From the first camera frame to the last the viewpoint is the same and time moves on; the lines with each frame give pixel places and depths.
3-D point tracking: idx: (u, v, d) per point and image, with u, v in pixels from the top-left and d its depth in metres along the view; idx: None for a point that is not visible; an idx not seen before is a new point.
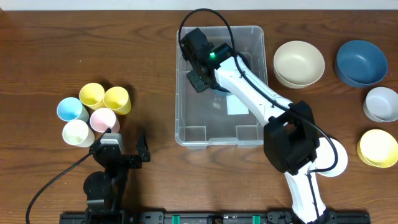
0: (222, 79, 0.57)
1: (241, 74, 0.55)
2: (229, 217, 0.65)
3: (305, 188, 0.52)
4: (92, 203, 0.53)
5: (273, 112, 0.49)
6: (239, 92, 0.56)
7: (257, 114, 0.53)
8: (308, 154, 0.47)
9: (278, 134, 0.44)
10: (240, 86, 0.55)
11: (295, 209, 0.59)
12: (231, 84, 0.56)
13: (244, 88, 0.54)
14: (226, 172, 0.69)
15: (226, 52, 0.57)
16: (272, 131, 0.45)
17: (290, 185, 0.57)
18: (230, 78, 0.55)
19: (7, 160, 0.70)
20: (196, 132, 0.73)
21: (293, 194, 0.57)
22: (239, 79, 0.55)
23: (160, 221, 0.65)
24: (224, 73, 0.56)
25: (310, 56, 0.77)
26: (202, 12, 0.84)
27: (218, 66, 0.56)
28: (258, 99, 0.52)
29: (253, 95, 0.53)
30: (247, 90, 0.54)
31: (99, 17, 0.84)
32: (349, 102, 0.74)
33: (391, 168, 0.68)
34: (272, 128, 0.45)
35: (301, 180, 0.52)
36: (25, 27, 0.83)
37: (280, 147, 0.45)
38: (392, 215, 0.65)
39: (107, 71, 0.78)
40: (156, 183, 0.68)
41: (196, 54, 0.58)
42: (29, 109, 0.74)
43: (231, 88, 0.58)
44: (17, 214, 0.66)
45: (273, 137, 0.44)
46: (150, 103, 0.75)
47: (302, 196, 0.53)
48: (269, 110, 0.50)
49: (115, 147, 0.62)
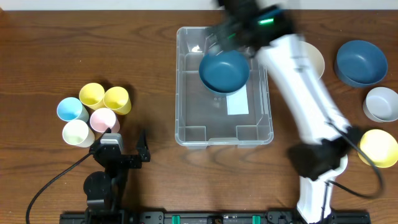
0: (274, 65, 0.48)
1: (301, 70, 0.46)
2: (229, 217, 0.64)
3: (317, 193, 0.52)
4: (92, 203, 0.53)
5: (326, 132, 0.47)
6: (290, 91, 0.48)
7: (304, 125, 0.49)
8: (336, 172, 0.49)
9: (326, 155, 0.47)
10: (295, 84, 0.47)
11: (298, 207, 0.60)
12: (285, 79, 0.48)
13: (298, 88, 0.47)
14: (226, 172, 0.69)
15: (278, 18, 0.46)
16: (319, 150, 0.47)
17: (302, 186, 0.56)
18: (284, 68, 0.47)
19: (7, 160, 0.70)
20: (196, 132, 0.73)
21: (303, 193, 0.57)
22: (295, 76, 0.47)
23: (160, 221, 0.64)
24: (277, 59, 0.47)
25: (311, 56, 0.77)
26: (202, 12, 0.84)
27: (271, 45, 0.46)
28: (313, 110, 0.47)
29: (309, 102, 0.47)
30: (301, 92, 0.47)
31: (99, 17, 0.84)
32: (349, 102, 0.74)
33: (391, 168, 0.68)
34: (321, 148, 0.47)
35: (317, 185, 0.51)
36: (25, 27, 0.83)
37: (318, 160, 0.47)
38: (392, 216, 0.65)
39: (107, 70, 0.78)
40: (156, 183, 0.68)
41: (240, 11, 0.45)
42: (29, 109, 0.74)
43: (280, 83, 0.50)
44: (17, 214, 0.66)
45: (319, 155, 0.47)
46: (150, 103, 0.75)
47: (313, 199, 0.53)
48: (323, 127, 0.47)
49: (115, 147, 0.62)
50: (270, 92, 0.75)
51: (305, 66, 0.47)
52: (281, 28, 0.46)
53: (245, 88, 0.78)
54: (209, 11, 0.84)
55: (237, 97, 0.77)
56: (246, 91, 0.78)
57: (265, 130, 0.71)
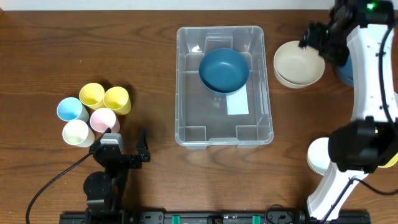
0: (356, 43, 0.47)
1: (379, 53, 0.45)
2: (229, 217, 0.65)
3: (335, 187, 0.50)
4: (92, 203, 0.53)
5: (377, 114, 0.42)
6: (359, 65, 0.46)
7: (359, 101, 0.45)
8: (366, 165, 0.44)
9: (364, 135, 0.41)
10: (370, 61, 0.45)
11: (309, 198, 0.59)
12: (359, 52, 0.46)
13: (371, 65, 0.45)
14: (226, 172, 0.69)
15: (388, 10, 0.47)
16: (361, 128, 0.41)
17: (323, 178, 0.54)
18: (365, 47, 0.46)
19: (7, 160, 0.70)
20: (196, 132, 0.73)
21: (320, 186, 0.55)
22: (372, 56, 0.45)
23: (161, 221, 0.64)
24: (365, 38, 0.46)
25: (311, 56, 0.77)
26: (202, 12, 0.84)
27: (364, 26, 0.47)
28: (372, 89, 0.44)
29: (374, 82, 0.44)
30: (372, 71, 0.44)
31: (99, 17, 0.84)
32: (349, 102, 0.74)
33: (391, 168, 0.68)
34: (364, 126, 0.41)
35: (341, 180, 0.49)
36: (25, 27, 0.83)
37: (354, 142, 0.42)
38: (392, 216, 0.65)
39: (107, 71, 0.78)
40: (156, 183, 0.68)
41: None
42: (30, 109, 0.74)
43: (353, 61, 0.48)
44: (16, 214, 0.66)
45: (359, 134, 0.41)
46: (150, 103, 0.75)
47: (328, 194, 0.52)
48: (375, 109, 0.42)
49: (115, 147, 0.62)
50: (270, 92, 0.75)
51: (384, 53, 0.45)
52: (383, 17, 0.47)
53: (246, 88, 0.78)
54: (209, 11, 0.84)
55: (237, 97, 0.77)
56: (247, 91, 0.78)
57: (265, 130, 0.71)
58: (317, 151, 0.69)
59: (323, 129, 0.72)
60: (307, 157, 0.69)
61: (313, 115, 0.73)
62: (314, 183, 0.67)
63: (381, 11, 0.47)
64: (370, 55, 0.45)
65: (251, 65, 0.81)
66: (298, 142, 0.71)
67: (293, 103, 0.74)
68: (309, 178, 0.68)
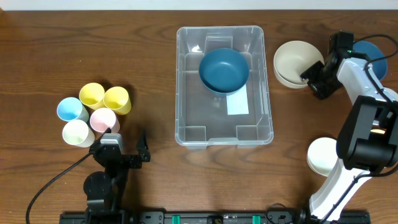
0: (345, 71, 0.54)
1: (364, 68, 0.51)
2: (229, 217, 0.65)
3: (339, 185, 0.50)
4: (92, 203, 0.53)
5: (375, 96, 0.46)
6: (352, 84, 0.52)
7: None
8: (372, 159, 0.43)
9: (367, 110, 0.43)
10: (360, 74, 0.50)
11: (311, 198, 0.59)
12: (349, 77, 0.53)
13: (359, 76, 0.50)
14: (226, 172, 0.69)
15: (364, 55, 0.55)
16: (365, 102, 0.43)
17: (328, 177, 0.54)
18: (352, 67, 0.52)
19: (7, 160, 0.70)
20: (196, 132, 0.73)
21: (324, 185, 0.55)
22: (359, 70, 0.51)
23: (160, 221, 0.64)
24: (349, 63, 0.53)
25: (309, 55, 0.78)
26: (202, 12, 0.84)
27: (347, 57, 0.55)
28: (365, 84, 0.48)
29: (365, 82, 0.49)
30: (361, 79, 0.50)
31: (98, 17, 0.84)
32: (349, 102, 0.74)
33: None
34: (367, 102, 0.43)
35: (345, 178, 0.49)
36: (26, 26, 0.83)
37: (359, 122, 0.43)
38: (392, 216, 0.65)
39: (107, 70, 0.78)
40: (156, 183, 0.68)
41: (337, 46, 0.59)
42: (29, 109, 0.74)
43: (348, 88, 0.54)
44: (16, 214, 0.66)
45: (362, 109, 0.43)
46: (150, 102, 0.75)
47: (332, 192, 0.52)
48: (372, 93, 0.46)
49: (115, 147, 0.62)
50: (270, 92, 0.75)
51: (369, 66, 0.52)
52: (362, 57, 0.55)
53: (246, 89, 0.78)
54: (209, 12, 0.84)
55: (237, 96, 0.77)
56: (247, 91, 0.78)
57: (265, 130, 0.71)
58: (317, 152, 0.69)
59: (323, 129, 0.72)
60: (307, 157, 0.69)
61: (313, 115, 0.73)
62: (314, 183, 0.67)
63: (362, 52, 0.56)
64: (357, 70, 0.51)
65: (251, 65, 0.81)
66: (298, 142, 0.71)
67: (293, 103, 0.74)
68: (309, 178, 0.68)
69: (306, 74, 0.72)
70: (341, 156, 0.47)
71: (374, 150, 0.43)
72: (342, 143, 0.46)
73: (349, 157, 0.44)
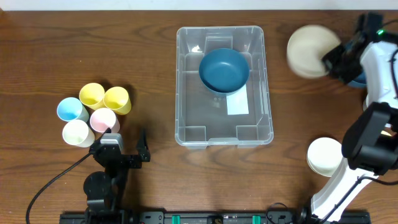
0: (369, 56, 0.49)
1: (390, 59, 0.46)
2: (229, 217, 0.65)
3: (343, 185, 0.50)
4: (92, 203, 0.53)
5: (392, 102, 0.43)
6: (372, 74, 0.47)
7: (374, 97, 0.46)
8: (377, 162, 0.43)
9: (379, 120, 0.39)
10: (384, 68, 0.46)
11: (312, 197, 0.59)
12: (371, 65, 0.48)
13: (384, 70, 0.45)
14: (226, 172, 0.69)
15: None
16: (377, 112, 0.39)
17: (333, 176, 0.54)
18: (377, 56, 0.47)
19: (7, 160, 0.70)
20: (196, 132, 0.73)
21: (327, 183, 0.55)
22: (385, 62, 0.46)
23: (160, 221, 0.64)
24: (377, 50, 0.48)
25: (324, 39, 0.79)
26: (202, 12, 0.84)
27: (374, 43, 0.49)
28: (387, 82, 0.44)
29: (387, 79, 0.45)
30: (386, 74, 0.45)
31: (98, 17, 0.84)
32: (350, 102, 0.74)
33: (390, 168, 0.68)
34: (379, 109, 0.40)
35: (348, 179, 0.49)
36: (26, 27, 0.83)
37: (367, 130, 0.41)
38: (392, 216, 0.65)
39: (107, 71, 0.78)
40: (156, 183, 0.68)
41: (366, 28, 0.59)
42: (30, 109, 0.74)
43: (367, 71, 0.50)
44: (16, 214, 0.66)
45: (372, 117, 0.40)
46: (150, 103, 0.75)
47: (334, 193, 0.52)
48: (390, 98, 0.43)
49: (115, 147, 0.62)
50: (270, 92, 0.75)
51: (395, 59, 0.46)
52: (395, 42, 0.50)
53: (246, 88, 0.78)
54: (209, 12, 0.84)
55: (238, 97, 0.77)
56: (247, 91, 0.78)
57: (265, 130, 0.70)
58: (317, 152, 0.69)
59: (323, 129, 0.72)
60: (307, 157, 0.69)
61: (314, 115, 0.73)
62: (314, 184, 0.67)
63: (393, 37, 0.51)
64: (382, 62, 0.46)
65: (251, 65, 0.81)
66: (298, 142, 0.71)
67: (293, 103, 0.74)
68: (309, 178, 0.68)
69: (329, 58, 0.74)
70: (346, 155, 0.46)
71: (379, 154, 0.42)
72: (348, 144, 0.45)
73: (354, 159, 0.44)
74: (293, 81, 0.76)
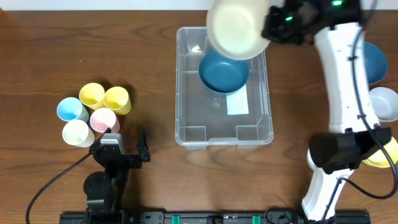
0: (325, 46, 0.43)
1: (352, 58, 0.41)
2: (229, 217, 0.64)
3: (325, 188, 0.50)
4: (92, 203, 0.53)
5: (356, 126, 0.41)
6: (331, 79, 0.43)
7: (334, 112, 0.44)
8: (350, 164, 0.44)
9: (344, 149, 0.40)
10: (342, 71, 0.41)
11: (303, 202, 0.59)
12: (329, 70, 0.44)
13: (344, 80, 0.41)
14: (226, 172, 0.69)
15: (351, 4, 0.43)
16: (341, 143, 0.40)
17: (313, 179, 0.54)
18: (336, 54, 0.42)
19: (7, 160, 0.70)
20: (196, 132, 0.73)
21: (311, 188, 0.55)
22: (344, 61, 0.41)
23: (160, 221, 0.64)
24: (333, 41, 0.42)
25: None
26: (202, 12, 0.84)
27: (333, 27, 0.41)
28: (346, 99, 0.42)
29: (347, 94, 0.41)
30: (346, 83, 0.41)
31: (97, 17, 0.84)
32: None
33: (391, 168, 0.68)
34: (342, 141, 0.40)
35: (329, 182, 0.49)
36: (25, 27, 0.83)
37: (334, 157, 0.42)
38: (392, 216, 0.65)
39: (107, 71, 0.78)
40: (156, 183, 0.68)
41: None
42: (29, 109, 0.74)
43: (325, 61, 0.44)
44: (16, 214, 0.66)
45: (339, 150, 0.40)
46: (150, 102, 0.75)
47: (321, 197, 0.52)
48: (352, 120, 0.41)
49: (115, 147, 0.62)
50: (270, 92, 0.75)
51: (357, 56, 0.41)
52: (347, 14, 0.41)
53: (246, 89, 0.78)
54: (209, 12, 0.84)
55: (237, 97, 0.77)
56: (247, 91, 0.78)
57: (265, 130, 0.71)
58: None
59: (323, 129, 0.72)
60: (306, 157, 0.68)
61: (313, 116, 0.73)
62: None
63: (350, 6, 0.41)
64: (341, 66, 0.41)
65: (251, 64, 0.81)
66: (298, 142, 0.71)
67: (293, 103, 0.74)
68: (308, 178, 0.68)
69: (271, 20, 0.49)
70: (318, 165, 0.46)
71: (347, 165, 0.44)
72: (319, 156, 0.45)
73: (328, 169, 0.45)
74: (293, 81, 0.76)
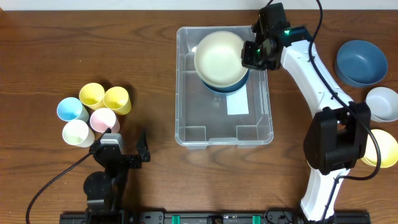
0: (288, 59, 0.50)
1: (310, 58, 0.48)
2: (229, 217, 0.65)
3: (323, 188, 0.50)
4: (92, 203, 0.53)
5: (332, 104, 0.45)
6: (301, 79, 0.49)
7: (312, 103, 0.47)
8: (342, 152, 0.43)
9: (329, 127, 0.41)
10: (306, 69, 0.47)
11: (301, 203, 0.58)
12: (297, 71, 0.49)
13: (310, 75, 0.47)
14: (226, 172, 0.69)
15: (302, 35, 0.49)
16: (324, 121, 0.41)
17: (310, 180, 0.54)
18: (296, 59, 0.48)
19: (7, 160, 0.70)
20: (196, 132, 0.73)
21: (309, 188, 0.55)
22: (305, 63, 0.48)
23: (160, 221, 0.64)
24: (291, 52, 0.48)
25: None
26: (202, 12, 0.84)
27: (288, 45, 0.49)
28: (318, 88, 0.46)
29: (317, 83, 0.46)
30: (312, 77, 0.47)
31: (97, 17, 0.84)
32: None
33: (391, 168, 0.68)
34: (326, 118, 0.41)
35: (326, 183, 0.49)
36: (25, 26, 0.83)
37: (324, 141, 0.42)
38: (392, 216, 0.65)
39: (107, 71, 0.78)
40: (156, 183, 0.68)
41: (270, 27, 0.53)
42: (29, 109, 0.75)
43: (291, 68, 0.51)
44: (17, 214, 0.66)
45: (324, 128, 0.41)
46: (150, 103, 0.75)
47: (319, 198, 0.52)
48: (327, 101, 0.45)
49: (115, 147, 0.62)
50: (270, 92, 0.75)
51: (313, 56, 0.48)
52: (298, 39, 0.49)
53: (246, 88, 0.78)
54: (209, 12, 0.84)
55: (237, 96, 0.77)
56: (247, 91, 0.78)
57: (265, 130, 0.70)
58: None
59: None
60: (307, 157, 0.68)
61: None
62: None
63: (298, 35, 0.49)
64: (303, 64, 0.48)
65: None
66: (298, 142, 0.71)
67: (293, 103, 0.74)
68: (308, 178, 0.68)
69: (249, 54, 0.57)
70: (315, 163, 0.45)
71: (341, 153, 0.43)
72: (313, 150, 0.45)
73: (323, 163, 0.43)
74: (293, 81, 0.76)
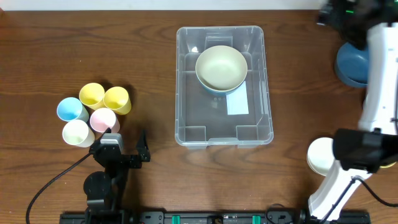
0: (378, 40, 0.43)
1: None
2: (229, 217, 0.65)
3: (336, 186, 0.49)
4: (92, 203, 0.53)
5: (387, 127, 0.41)
6: (374, 76, 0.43)
7: (369, 108, 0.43)
8: (368, 164, 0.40)
9: (367, 148, 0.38)
10: (390, 67, 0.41)
11: (310, 199, 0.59)
12: (374, 62, 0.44)
13: (389, 76, 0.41)
14: (226, 172, 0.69)
15: None
16: (366, 141, 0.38)
17: (327, 175, 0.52)
18: (385, 48, 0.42)
19: (8, 160, 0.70)
20: (196, 132, 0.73)
21: (322, 184, 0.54)
22: (393, 60, 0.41)
23: (160, 221, 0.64)
24: (387, 37, 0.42)
25: None
26: (202, 12, 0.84)
27: (388, 24, 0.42)
28: (385, 99, 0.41)
29: (389, 93, 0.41)
30: (390, 82, 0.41)
31: (97, 17, 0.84)
32: (349, 101, 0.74)
33: (390, 168, 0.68)
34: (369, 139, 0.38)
35: (341, 182, 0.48)
36: (26, 26, 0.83)
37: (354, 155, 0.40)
38: (392, 216, 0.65)
39: (107, 71, 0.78)
40: (156, 183, 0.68)
41: None
42: (30, 109, 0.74)
43: (374, 55, 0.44)
44: (17, 214, 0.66)
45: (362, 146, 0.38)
46: (150, 103, 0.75)
47: (329, 195, 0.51)
48: (386, 121, 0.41)
49: (115, 147, 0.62)
50: (270, 92, 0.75)
51: None
52: None
53: (246, 88, 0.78)
54: (209, 12, 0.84)
55: (237, 97, 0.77)
56: (247, 91, 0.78)
57: (266, 130, 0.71)
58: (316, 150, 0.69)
59: (323, 129, 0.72)
60: (307, 157, 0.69)
61: (313, 115, 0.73)
62: (314, 184, 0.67)
63: None
64: (390, 60, 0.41)
65: (251, 64, 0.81)
66: (298, 142, 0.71)
67: (293, 103, 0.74)
68: (308, 178, 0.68)
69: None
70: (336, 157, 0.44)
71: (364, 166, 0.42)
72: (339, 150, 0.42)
73: (344, 162, 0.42)
74: (293, 81, 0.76)
